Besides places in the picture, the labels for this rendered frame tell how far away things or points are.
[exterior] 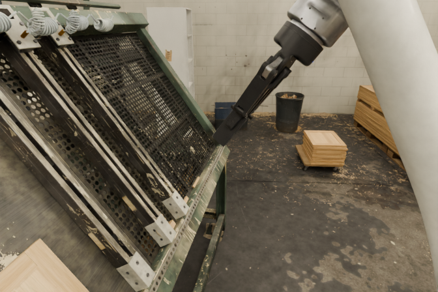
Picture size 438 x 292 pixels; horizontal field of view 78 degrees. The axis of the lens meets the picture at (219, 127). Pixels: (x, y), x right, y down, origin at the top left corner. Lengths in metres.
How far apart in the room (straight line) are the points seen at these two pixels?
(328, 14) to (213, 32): 5.28
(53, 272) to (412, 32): 1.05
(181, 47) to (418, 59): 4.15
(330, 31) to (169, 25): 4.00
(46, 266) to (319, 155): 3.20
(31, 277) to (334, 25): 1.00
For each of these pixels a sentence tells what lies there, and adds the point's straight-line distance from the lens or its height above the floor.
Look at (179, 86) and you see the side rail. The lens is 2.21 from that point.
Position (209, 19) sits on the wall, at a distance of 5.69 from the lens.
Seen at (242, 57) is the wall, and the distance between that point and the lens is 5.71.
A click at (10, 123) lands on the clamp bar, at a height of 1.55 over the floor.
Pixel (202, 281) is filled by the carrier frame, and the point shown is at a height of 0.18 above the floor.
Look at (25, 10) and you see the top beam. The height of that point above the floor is 1.90.
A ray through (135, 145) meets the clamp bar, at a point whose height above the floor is 1.28.
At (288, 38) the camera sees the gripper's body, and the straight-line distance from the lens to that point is 0.45.
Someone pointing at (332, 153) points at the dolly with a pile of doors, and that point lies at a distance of 3.76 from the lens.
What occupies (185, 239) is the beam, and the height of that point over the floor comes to 0.85.
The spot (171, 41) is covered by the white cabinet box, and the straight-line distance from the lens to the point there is 4.38.
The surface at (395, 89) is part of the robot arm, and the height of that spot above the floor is 1.80.
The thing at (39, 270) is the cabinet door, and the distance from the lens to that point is 1.06.
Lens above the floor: 1.86
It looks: 21 degrees down
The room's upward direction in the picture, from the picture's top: straight up
